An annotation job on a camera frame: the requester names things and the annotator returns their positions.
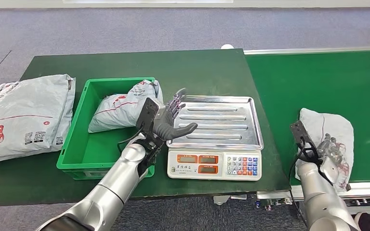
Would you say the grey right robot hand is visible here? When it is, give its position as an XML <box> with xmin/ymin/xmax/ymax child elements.
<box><xmin>316</xmin><ymin>134</ymin><xmax>346</xmax><ymax>186</ymax></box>

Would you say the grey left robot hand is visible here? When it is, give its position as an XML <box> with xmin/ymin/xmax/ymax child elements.
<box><xmin>153</xmin><ymin>88</ymin><xmax>198</xmax><ymax>141</ymax></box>

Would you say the grey parcel bag red print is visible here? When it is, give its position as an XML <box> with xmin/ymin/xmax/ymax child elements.
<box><xmin>87</xmin><ymin>79</ymin><xmax>164</xmax><ymax>134</ymax></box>

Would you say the green conveyor belt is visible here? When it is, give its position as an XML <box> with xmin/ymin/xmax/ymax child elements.
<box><xmin>245</xmin><ymin>50</ymin><xmax>370</xmax><ymax>186</ymax></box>

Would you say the large flat grey parcel bag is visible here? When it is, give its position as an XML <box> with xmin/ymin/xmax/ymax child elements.
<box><xmin>0</xmin><ymin>74</ymin><xmax>77</xmax><ymax>167</ymax></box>

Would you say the steel weighing tray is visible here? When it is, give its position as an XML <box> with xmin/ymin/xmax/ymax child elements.
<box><xmin>166</xmin><ymin>95</ymin><xmax>264</xmax><ymax>151</ymax></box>

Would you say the green plastic crate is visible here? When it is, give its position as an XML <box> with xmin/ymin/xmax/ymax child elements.
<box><xmin>56</xmin><ymin>77</ymin><xmax>156</xmax><ymax>180</ymax></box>

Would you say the white electronic scale body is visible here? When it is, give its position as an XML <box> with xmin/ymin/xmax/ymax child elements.
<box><xmin>167</xmin><ymin>148</ymin><xmax>263</xmax><ymax>182</ymax></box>

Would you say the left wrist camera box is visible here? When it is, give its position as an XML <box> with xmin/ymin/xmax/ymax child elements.
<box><xmin>136</xmin><ymin>97</ymin><xmax>165</xmax><ymax>135</ymax></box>

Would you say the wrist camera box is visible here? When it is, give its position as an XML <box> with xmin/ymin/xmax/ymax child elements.
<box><xmin>136</xmin><ymin>97</ymin><xmax>165</xmax><ymax>135</ymax></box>
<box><xmin>290</xmin><ymin>120</ymin><xmax>321</xmax><ymax>163</ymax></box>

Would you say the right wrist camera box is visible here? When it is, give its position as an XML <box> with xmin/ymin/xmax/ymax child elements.
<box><xmin>290</xmin><ymin>120</ymin><xmax>321</xmax><ymax>163</ymax></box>

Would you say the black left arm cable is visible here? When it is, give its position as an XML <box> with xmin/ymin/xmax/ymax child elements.
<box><xmin>117</xmin><ymin>127</ymin><xmax>144</xmax><ymax>154</ymax></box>

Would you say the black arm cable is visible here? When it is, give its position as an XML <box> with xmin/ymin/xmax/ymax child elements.
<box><xmin>288</xmin><ymin>146</ymin><xmax>310</xmax><ymax>227</ymax></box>
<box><xmin>117</xmin><ymin>127</ymin><xmax>144</xmax><ymax>154</ymax></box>

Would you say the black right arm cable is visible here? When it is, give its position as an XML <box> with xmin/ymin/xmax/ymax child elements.
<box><xmin>288</xmin><ymin>146</ymin><xmax>310</xmax><ymax>227</ymax></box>

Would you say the grey table foot bracket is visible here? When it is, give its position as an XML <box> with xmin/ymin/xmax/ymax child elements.
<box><xmin>213</xmin><ymin>194</ymin><xmax>248</xmax><ymax>205</ymax></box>

